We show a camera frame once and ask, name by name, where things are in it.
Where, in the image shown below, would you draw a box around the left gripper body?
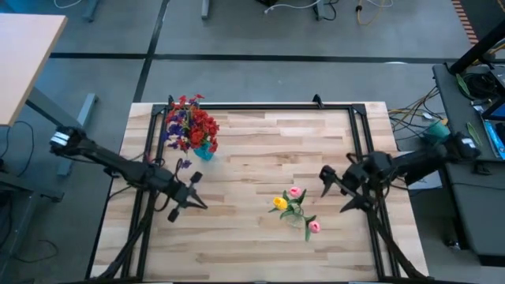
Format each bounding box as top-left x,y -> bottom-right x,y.
167,172 -> 203,222

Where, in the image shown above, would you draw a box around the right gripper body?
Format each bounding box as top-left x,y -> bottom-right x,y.
321,163 -> 375,211

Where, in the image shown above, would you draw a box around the pink artificial tulip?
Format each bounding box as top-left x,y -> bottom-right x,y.
282,185 -> 308,212
302,215 -> 323,242

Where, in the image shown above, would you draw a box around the clear glass vase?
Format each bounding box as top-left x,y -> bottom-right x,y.
284,211 -> 307,230

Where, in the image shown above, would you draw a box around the yellow artificial tulip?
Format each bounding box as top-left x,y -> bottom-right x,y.
268,196 -> 295,220

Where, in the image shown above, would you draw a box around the red artificial flower bunch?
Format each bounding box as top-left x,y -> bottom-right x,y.
165,93 -> 206,123
185,108 -> 221,155

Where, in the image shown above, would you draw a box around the teal textured glass vase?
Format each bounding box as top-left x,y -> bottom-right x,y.
193,142 -> 216,162

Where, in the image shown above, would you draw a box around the loose purple flower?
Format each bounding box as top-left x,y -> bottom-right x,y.
175,157 -> 193,174

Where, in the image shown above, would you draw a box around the teal round object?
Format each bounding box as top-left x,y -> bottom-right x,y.
422,120 -> 451,145

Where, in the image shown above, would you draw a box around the dark grey side cart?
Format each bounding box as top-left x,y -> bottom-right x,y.
432,62 -> 505,257

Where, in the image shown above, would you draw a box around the loose green leaf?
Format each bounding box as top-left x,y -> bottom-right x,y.
466,121 -> 483,148
455,73 -> 469,98

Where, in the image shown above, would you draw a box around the grey desk leg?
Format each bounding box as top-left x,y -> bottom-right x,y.
25,86 -> 99,177

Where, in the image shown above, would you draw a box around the laptop with blue screen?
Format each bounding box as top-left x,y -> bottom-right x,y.
481,98 -> 505,121

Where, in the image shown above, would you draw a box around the black diagonal beam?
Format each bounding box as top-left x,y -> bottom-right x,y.
447,19 -> 505,76

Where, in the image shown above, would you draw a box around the light wooden desk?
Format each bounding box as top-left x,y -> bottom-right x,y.
0,13 -> 69,127

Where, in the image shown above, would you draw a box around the yellow cable bundle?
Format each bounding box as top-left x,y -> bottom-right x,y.
388,86 -> 449,137

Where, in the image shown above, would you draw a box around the black aluminium table frame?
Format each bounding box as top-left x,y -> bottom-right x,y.
84,103 -> 425,283

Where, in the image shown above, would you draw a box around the coiled black cable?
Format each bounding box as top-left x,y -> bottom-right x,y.
463,73 -> 499,99

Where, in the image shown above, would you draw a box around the yellow floor cable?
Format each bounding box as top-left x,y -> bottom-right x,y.
354,0 -> 395,27

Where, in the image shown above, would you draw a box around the black floor cable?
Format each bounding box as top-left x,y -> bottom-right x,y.
0,120 -> 36,178
323,0 -> 339,21

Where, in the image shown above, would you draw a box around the white floor cable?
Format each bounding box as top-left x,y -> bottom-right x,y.
263,0 -> 323,15
53,0 -> 86,9

